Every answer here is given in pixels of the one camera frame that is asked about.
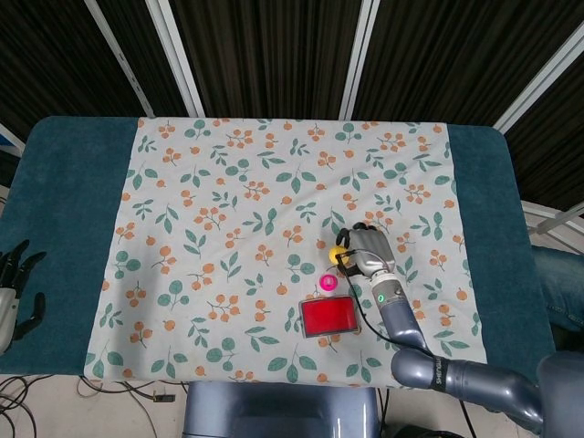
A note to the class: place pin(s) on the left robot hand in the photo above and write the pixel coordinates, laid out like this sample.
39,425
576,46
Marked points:
5,301

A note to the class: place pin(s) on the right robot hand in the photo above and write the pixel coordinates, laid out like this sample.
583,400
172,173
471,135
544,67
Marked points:
372,251

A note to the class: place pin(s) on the yellow ball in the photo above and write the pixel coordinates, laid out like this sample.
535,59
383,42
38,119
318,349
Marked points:
336,253

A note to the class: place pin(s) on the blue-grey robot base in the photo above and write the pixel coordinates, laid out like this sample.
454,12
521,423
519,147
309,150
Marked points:
283,410

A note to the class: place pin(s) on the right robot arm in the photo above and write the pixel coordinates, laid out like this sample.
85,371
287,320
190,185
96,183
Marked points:
438,356

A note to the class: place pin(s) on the pink ball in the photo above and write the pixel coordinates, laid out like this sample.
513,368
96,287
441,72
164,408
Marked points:
328,283

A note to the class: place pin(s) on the red rectangular box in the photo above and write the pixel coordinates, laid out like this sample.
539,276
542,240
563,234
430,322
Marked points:
329,317

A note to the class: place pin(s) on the floral tablecloth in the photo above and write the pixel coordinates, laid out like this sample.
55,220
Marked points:
292,246

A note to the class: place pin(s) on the teal table cover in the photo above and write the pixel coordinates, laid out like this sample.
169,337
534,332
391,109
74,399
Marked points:
64,246

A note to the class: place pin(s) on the person in jeans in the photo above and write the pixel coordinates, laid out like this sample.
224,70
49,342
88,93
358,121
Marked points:
559,283

